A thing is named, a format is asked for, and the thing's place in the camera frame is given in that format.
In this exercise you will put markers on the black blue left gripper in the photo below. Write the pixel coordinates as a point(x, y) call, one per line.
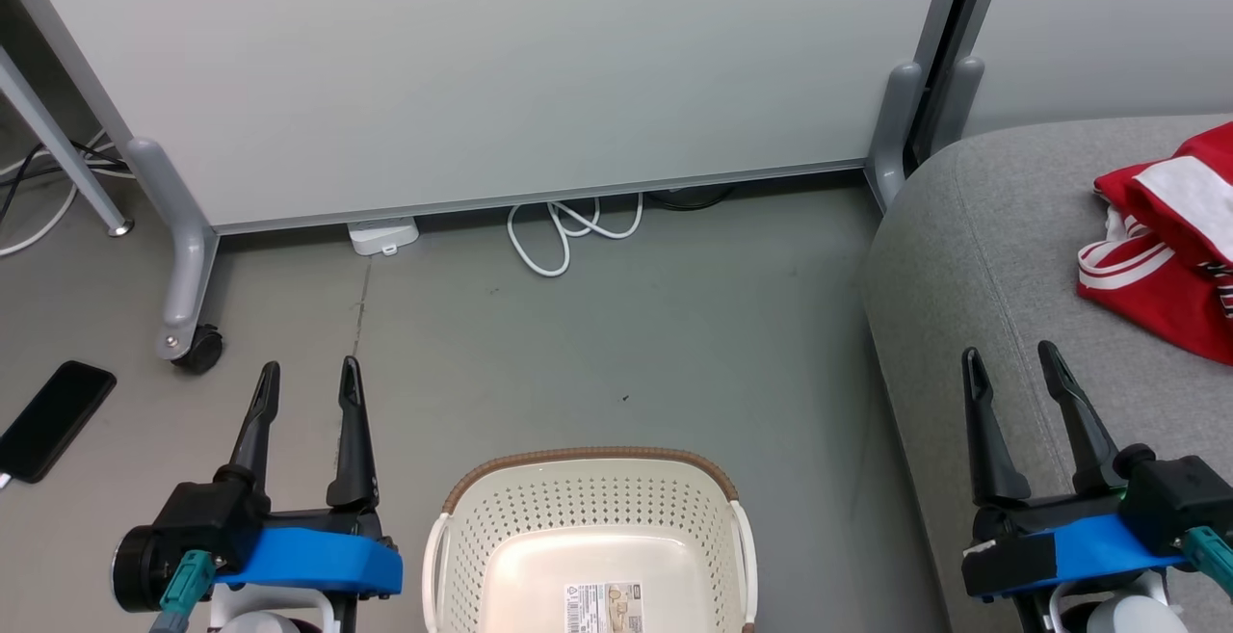
point(308, 556)

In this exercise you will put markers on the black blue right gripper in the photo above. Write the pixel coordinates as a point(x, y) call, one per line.
point(1108, 541)

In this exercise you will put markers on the red number 78 jersey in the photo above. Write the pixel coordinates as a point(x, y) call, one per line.
point(1175, 276)

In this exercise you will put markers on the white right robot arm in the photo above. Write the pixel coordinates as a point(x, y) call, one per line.
point(1127, 609)

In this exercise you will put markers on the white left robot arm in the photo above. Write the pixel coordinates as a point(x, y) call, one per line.
point(260, 619)

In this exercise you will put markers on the cream perforated laundry basket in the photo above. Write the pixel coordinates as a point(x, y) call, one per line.
point(588, 537)

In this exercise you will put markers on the paper basket label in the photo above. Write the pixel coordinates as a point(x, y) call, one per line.
point(602, 609)

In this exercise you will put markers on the black caster wheel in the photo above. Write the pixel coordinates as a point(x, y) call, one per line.
point(202, 349)

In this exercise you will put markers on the grey fabric sofa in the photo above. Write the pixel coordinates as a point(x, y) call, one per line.
point(963, 257)

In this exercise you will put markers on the grey partition foot with caster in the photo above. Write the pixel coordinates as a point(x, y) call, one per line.
point(188, 257)

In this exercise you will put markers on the white power adapter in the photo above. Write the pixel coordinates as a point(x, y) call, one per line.
point(383, 233)

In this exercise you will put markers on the black smartphone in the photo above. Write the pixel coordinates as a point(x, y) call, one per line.
point(53, 421)

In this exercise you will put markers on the grey metal desk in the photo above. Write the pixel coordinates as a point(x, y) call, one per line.
point(67, 161)

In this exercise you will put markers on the wide white partition panel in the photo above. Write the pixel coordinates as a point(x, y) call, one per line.
point(482, 65)

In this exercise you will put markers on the narrow white partition panel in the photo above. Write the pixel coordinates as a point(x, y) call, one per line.
point(1108, 26)

